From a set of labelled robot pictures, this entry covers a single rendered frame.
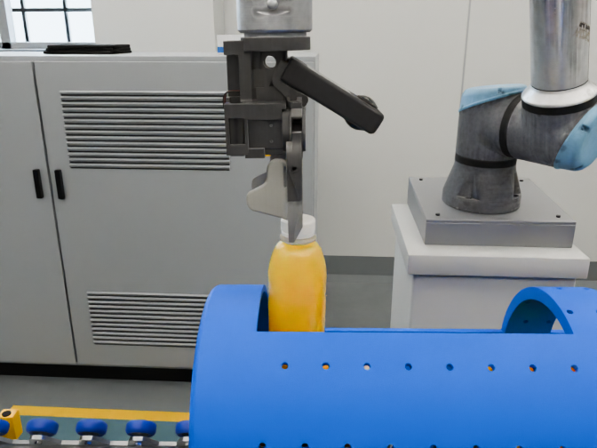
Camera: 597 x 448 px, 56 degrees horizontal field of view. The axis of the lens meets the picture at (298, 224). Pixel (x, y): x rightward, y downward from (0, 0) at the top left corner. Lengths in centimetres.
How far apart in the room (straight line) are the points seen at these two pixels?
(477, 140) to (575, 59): 22
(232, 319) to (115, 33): 279
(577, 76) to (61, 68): 186
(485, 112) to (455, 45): 240
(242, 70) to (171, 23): 265
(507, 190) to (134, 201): 162
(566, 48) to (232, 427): 73
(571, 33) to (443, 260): 42
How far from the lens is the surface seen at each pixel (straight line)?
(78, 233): 251
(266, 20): 56
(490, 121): 107
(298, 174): 56
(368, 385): 59
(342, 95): 58
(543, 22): 97
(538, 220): 111
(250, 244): 231
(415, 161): 352
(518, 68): 357
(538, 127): 101
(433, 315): 109
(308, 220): 62
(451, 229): 107
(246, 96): 58
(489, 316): 112
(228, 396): 59
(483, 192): 111
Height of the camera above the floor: 152
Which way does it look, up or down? 19 degrees down
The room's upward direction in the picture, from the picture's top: straight up
